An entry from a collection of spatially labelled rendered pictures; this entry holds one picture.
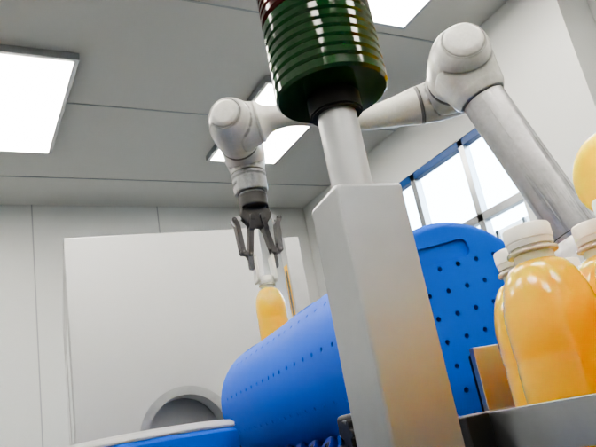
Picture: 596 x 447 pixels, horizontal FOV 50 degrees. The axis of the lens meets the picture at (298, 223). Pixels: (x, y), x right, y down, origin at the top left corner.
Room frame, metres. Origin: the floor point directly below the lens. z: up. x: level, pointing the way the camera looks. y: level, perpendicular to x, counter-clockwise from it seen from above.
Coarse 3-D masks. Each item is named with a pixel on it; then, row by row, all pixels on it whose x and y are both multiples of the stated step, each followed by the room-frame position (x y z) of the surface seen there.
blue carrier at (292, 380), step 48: (432, 240) 0.85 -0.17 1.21; (480, 240) 0.88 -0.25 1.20; (432, 288) 0.84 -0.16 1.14; (480, 288) 0.87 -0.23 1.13; (288, 336) 1.14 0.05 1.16; (480, 336) 0.86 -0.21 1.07; (240, 384) 1.43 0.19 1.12; (288, 384) 1.13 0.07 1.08; (336, 384) 0.95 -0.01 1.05; (240, 432) 1.53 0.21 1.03; (288, 432) 1.26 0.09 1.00; (336, 432) 1.09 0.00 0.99
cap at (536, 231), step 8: (520, 224) 0.51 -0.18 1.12; (528, 224) 0.51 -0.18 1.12; (536, 224) 0.51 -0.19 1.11; (544, 224) 0.51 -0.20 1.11; (504, 232) 0.52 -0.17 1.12; (512, 232) 0.51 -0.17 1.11; (520, 232) 0.51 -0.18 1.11; (528, 232) 0.51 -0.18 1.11; (536, 232) 0.51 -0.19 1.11; (544, 232) 0.51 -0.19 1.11; (552, 232) 0.52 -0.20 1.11; (504, 240) 0.53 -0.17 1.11; (512, 240) 0.52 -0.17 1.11; (520, 240) 0.51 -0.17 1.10; (528, 240) 0.51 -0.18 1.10; (536, 240) 0.51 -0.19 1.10; (544, 240) 0.51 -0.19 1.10; (552, 240) 0.52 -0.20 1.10; (512, 248) 0.52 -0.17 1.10
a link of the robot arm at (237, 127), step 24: (408, 96) 1.48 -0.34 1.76; (216, 120) 1.32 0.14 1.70; (240, 120) 1.32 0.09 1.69; (264, 120) 1.37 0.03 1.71; (288, 120) 1.39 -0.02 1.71; (360, 120) 1.49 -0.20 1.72; (384, 120) 1.51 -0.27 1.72; (408, 120) 1.51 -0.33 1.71; (216, 144) 1.41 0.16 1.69; (240, 144) 1.39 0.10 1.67
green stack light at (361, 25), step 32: (288, 0) 0.29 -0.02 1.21; (320, 0) 0.29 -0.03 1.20; (352, 0) 0.30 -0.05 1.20; (288, 32) 0.30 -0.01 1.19; (320, 32) 0.29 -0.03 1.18; (352, 32) 0.29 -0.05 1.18; (288, 64) 0.30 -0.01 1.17; (320, 64) 0.29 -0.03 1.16; (352, 64) 0.29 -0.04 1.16; (288, 96) 0.31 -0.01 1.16
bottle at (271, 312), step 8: (264, 288) 1.53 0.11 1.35; (272, 288) 1.53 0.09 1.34; (256, 296) 1.55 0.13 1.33; (264, 296) 1.52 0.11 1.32; (272, 296) 1.52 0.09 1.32; (280, 296) 1.53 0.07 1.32; (256, 304) 1.53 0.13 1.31; (264, 304) 1.52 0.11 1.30; (272, 304) 1.52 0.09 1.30; (280, 304) 1.53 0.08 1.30; (256, 312) 1.54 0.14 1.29; (264, 312) 1.52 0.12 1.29; (272, 312) 1.52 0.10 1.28; (280, 312) 1.52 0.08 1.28; (264, 320) 1.52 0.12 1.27; (272, 320) 1.52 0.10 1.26; (280, 320) 1.52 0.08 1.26; (264, 328) 1.52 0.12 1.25; (272, 328) 1.52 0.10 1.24; (264, 336) 1.53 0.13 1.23
